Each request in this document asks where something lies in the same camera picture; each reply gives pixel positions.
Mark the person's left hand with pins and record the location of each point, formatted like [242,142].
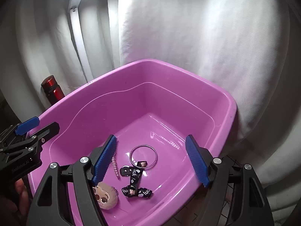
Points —
[21,193]

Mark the pearl hair clip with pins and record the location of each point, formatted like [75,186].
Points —
[115,169]

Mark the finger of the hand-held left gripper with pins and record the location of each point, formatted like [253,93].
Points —
[47,131]
[27,124]

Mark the red metal bottle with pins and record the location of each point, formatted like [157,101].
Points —
[53,91]

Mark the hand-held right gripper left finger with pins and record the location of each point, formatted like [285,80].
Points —
[103,162]

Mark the white curtain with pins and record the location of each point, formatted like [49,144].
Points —
[188,28]

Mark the pink plastic basin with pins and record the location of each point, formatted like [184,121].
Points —
[164,103]

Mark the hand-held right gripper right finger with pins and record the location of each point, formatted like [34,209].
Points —
[197,160]

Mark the white checkered cloth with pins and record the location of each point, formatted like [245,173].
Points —
[229,201]

